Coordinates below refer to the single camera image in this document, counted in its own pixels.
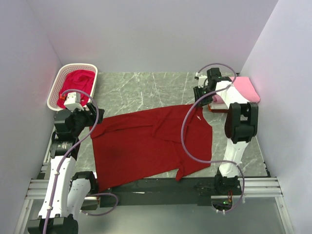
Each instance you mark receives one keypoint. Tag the aluminium rail frame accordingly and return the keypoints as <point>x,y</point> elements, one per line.
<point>254,187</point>

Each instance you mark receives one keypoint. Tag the folded red t shirt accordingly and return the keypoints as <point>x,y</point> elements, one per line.
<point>217,111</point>

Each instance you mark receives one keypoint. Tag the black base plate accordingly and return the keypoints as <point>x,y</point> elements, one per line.
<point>168,191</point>

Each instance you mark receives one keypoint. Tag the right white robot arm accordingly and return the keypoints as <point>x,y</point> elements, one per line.
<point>240,125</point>

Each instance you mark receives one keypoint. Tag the white plastic laundry basket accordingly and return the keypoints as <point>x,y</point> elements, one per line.
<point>60,79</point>

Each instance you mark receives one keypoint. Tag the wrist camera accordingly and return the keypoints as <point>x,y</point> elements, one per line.
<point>202,81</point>
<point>72,101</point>

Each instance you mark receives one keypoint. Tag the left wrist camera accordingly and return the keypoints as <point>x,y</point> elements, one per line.
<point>72,101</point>

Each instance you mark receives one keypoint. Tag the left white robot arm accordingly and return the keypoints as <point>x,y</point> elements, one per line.
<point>66,190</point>

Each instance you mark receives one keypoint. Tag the crimson t shirt in basket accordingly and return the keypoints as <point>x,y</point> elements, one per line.
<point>80,79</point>

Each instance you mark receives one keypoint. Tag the folded pink t shirt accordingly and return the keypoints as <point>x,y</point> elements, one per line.
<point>246,89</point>

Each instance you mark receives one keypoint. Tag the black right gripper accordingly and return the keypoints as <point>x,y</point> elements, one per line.
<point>197,92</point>

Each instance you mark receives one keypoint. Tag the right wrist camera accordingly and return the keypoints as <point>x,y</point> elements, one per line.
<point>202,81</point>

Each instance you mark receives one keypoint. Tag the dark red t shirt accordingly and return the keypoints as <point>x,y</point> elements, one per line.
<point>137,145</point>

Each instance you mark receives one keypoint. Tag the folded white t shirt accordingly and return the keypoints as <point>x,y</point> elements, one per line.
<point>218,106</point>

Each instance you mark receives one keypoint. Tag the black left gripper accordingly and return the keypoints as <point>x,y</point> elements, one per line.
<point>91,118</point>

